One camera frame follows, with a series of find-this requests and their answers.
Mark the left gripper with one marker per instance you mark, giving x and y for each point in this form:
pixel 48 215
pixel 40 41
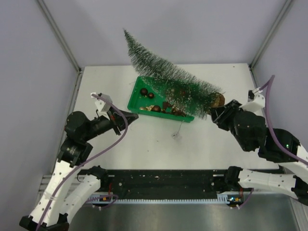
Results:
pixel 115 118

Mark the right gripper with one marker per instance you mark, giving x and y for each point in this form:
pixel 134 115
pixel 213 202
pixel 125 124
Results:
pixel 219 114

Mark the green plastic tray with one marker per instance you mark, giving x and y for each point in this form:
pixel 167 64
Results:
pixel 143 105

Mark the large brown matte bauble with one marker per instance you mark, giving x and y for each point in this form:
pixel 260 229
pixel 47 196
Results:
pixel 144 92

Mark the small brown shiny bauble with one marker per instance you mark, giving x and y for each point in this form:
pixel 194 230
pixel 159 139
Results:
pixel 150 95

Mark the small green christmas tree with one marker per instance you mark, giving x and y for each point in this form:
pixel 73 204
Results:
pixel 183 90

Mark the clear battery box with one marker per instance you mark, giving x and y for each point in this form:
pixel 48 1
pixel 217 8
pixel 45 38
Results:
pixel 176 136

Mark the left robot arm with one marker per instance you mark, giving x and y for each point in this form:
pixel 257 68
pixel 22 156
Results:
pixel 58 206

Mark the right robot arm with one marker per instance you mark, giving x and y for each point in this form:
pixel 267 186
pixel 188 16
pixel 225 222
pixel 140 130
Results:
pixel 252 134

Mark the gold ribbed ornament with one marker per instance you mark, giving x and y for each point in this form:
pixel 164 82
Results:
pixel 149 108

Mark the brown bauble near front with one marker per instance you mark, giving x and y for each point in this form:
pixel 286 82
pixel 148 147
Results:
pixel 156 108

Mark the brown ribbon pine cone decoration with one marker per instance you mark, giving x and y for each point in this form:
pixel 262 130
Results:
pixel 174 110

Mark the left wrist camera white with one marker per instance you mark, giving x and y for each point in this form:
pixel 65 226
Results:
pixel 102 106

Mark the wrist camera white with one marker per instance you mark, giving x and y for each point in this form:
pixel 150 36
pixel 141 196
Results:
pixel 255 101
pixel 102 106

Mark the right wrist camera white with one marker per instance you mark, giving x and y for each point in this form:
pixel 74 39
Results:
pixel 255 101

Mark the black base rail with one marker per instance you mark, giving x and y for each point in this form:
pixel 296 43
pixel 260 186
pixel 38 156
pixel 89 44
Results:
pixel 165 184

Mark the left aluminium frame post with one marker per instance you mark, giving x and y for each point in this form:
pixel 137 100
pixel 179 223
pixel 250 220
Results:
pixel 58 34

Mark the aluminium frame post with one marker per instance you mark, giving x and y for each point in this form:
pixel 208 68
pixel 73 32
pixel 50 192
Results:
pixel 283 12
pixel 58 34

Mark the right aluminium frame post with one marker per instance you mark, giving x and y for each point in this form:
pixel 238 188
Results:
pixel 283 12

